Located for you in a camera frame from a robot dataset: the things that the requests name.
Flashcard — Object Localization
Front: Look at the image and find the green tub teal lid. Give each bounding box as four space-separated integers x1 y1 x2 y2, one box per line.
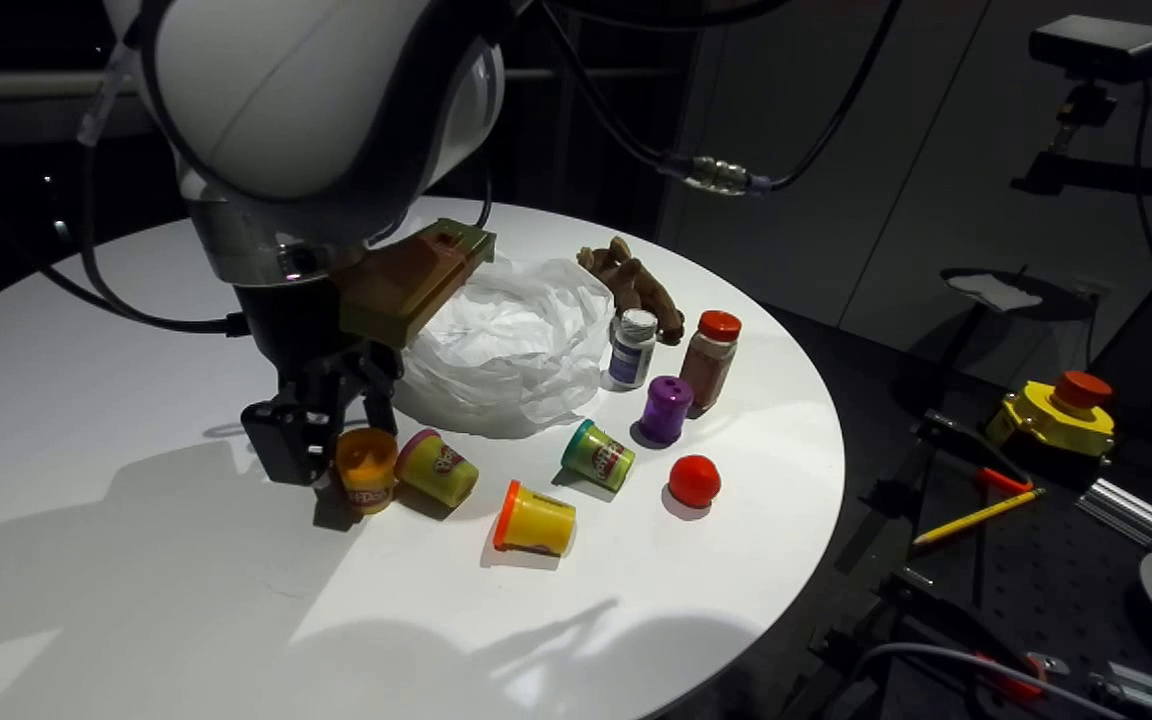
557 414 642 496

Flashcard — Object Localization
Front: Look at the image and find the grey floor cable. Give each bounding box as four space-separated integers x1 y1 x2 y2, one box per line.
853 636 1152 720

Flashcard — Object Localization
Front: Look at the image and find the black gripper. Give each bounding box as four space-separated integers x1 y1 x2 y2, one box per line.
235 271 404 486

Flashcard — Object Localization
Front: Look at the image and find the red-handled tool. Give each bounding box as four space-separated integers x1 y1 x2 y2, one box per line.
971 465 1038 498

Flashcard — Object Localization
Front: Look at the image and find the brown moose plush toy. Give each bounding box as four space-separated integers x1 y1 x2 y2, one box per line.
578 235 693 347

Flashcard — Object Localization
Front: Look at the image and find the large yellow tub orange lid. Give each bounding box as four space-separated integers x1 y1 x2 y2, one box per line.
488 475 581 560

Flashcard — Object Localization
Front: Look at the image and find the white plastic bag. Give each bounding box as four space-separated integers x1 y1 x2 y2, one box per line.
391 252 621 438

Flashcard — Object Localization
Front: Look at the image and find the black camera on stand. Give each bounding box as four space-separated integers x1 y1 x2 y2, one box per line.
1012 13 1152 206

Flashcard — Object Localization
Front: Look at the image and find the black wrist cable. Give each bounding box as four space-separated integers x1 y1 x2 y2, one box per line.
37 76 258 338

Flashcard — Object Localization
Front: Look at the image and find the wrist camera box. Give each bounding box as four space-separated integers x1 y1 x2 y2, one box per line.
337 214 501 353

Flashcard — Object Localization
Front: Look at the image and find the grey plate on tripod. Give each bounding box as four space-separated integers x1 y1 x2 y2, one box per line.
942 265 1106 322

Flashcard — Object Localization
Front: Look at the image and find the orange-lid spice jar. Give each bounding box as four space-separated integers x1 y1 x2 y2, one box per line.
677 307 750 419

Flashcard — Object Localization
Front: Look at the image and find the black cable metal connector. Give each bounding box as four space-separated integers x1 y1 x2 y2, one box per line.
537 0 904 203

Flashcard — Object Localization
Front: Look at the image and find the yellow-green tub pink lid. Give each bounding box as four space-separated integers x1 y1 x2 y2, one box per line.
391 428 485 518

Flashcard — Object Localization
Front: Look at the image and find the red toy strawberry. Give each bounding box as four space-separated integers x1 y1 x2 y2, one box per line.
665 453 724 513

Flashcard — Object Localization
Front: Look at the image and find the aluminium extrusion bar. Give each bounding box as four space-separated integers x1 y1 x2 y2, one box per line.
1081 475 1152 542

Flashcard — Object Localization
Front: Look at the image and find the purple shaker container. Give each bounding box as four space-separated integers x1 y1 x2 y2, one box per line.
633 373 695 453

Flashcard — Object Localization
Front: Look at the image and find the grey horizontal railing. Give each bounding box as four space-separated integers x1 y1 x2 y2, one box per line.
0 67 115 105

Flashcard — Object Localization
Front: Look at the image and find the yellow emergency stop button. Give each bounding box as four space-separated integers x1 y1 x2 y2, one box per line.
985 369 1119 460

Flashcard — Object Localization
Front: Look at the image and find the yellow pencil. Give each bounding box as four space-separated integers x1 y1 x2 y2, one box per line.
907 485 1045 553

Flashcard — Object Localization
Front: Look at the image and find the small white-lid jar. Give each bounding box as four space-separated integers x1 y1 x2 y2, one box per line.
604 307 665 390

